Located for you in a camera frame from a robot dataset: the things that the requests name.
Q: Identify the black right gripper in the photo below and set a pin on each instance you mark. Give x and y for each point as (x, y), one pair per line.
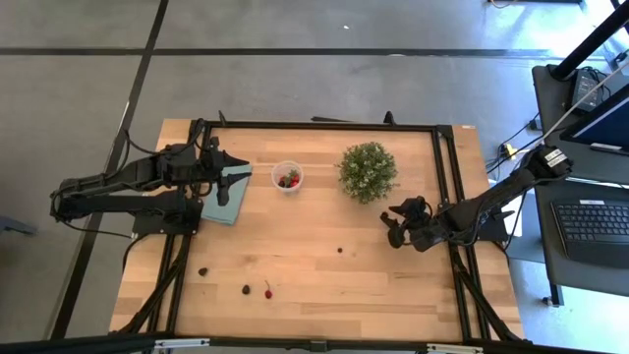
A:
(423, 226)

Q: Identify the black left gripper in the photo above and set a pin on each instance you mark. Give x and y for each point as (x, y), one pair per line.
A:
(209, 164)

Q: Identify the red cherry with stem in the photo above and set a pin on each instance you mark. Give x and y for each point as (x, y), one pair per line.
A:
(268, 294)

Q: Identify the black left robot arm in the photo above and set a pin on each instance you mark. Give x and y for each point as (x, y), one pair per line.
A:
(123, 201)

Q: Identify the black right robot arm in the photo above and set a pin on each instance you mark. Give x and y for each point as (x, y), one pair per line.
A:
(496, 196)

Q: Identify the clear plastic tupperware cup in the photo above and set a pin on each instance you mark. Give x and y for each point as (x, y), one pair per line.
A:
(277, 167)

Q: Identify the teal folded cloth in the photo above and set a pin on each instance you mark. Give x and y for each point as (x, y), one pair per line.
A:
(236, 206)

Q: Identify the green potted artificial plant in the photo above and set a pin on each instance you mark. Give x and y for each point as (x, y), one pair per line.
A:
(367, 172)

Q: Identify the yellow power plug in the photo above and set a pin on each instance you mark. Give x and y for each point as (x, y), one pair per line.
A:
(509, 149)

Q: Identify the black laptop keyboard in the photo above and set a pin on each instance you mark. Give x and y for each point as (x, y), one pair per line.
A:
(589, 226)

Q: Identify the black side desk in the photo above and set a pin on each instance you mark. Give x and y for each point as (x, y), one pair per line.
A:
(565, 118)

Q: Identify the black overhead rig bar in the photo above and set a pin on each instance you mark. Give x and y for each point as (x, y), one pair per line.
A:
(98, 344)

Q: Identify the grey furniture foot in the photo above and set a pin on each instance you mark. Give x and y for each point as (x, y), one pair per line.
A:
(15, 226)

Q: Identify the black power adapter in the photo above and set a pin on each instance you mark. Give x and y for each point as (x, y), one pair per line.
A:
(587, 88)

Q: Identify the black monitor screen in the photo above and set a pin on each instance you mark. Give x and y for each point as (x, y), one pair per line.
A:
(609, 123)

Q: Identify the black diagonal pole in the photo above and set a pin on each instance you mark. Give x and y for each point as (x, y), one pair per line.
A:
(589, 44)

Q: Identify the black aluminium table frame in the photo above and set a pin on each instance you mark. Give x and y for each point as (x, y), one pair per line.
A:
(319, 126)

